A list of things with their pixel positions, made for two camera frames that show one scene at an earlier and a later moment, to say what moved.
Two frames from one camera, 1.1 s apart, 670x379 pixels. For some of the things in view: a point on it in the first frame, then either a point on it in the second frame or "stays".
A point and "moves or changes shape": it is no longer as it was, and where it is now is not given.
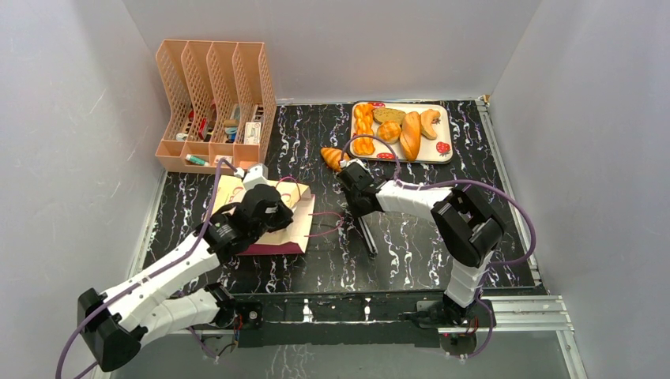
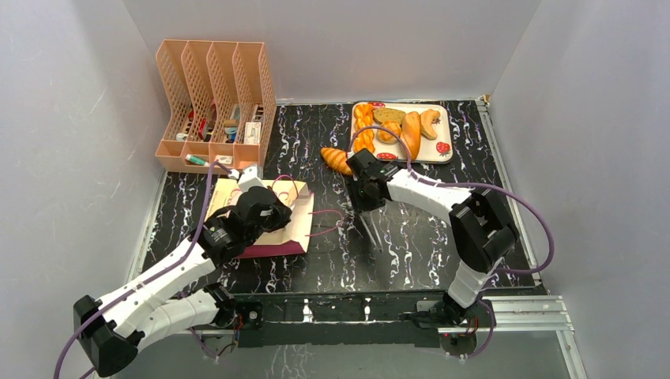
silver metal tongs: (367, 235) moves or changes shape
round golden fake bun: (389, 131) stays
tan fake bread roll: (427, 129) stays
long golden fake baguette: (411, 135) stays
